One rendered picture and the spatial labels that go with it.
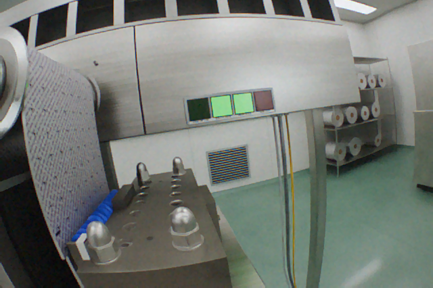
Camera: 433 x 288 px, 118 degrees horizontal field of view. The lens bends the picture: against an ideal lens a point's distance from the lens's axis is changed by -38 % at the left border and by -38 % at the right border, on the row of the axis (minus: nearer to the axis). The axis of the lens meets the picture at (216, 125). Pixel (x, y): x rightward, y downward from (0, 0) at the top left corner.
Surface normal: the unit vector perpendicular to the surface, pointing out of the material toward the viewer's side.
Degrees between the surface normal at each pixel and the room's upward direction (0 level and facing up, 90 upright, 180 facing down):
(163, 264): 0
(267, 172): 90
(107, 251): 90
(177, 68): 90
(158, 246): 0
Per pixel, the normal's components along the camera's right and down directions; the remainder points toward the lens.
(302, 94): 0.20, 0.02
